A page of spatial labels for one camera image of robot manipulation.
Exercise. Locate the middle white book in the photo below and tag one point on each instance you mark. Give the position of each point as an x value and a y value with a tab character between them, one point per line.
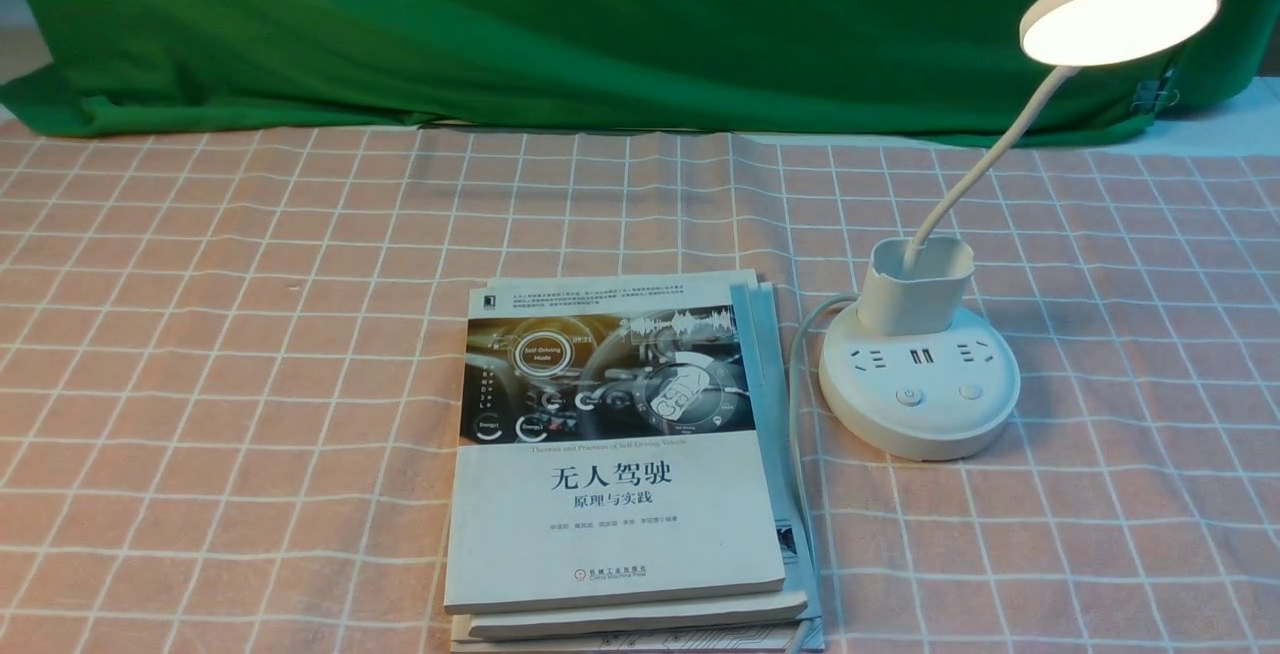
640	616

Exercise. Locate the metal binder clip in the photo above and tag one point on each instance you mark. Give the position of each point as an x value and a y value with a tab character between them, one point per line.
1154	96

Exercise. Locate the pink checkered tablecloth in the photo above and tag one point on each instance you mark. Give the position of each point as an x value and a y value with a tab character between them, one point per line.
231	364

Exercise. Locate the bottom blue-covered book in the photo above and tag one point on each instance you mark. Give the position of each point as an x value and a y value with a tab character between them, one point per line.
790	494

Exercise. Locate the green backdrop cloth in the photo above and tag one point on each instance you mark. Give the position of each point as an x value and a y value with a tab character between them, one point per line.
951	71

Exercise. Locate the self-driving textbook top book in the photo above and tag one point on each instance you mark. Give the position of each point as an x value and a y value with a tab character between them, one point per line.
610	494

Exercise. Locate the white desk lamp with sockets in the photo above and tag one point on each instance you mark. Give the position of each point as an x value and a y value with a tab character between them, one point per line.
904	365

